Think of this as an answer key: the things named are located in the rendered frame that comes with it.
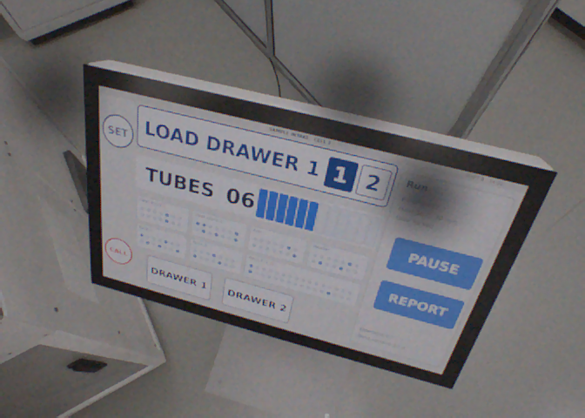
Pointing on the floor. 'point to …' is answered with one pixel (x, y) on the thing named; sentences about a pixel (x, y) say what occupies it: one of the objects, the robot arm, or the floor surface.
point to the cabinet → (63, 274)
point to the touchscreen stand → (278, 375)
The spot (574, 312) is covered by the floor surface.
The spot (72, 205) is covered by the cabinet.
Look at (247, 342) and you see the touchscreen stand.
